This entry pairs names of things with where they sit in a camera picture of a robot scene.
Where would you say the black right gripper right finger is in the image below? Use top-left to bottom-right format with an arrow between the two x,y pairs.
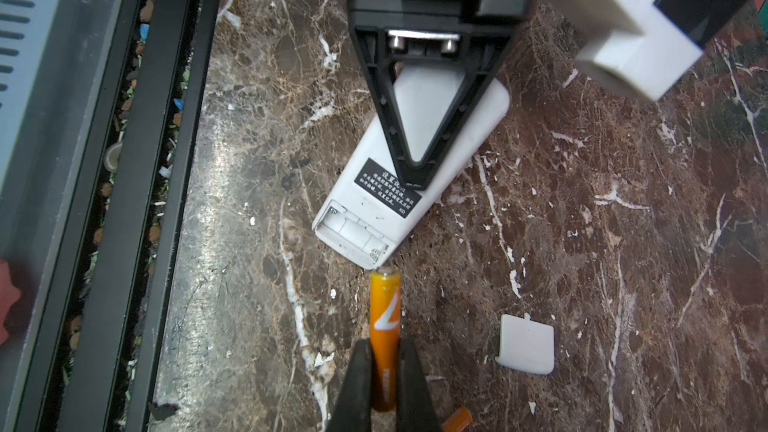
396,337 -> 441,432

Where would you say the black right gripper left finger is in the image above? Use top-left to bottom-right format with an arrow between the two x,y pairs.
326,339 -> 373,432

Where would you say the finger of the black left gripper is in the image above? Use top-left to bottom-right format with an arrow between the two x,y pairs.
347,0 -> 528,190

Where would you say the orange AA battery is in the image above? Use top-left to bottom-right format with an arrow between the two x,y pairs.
369,268 -> 401,412
442,406 -> 473,432

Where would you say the white battery cover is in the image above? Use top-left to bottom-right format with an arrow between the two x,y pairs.
495,314 -> 555,375

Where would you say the white red remote control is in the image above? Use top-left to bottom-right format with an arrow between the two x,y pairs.
312,65 -> 510,270

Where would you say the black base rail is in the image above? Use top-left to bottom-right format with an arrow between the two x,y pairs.
8,0 -> 220,431

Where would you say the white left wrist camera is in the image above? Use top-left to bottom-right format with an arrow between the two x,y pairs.
545,0 -> 748,101

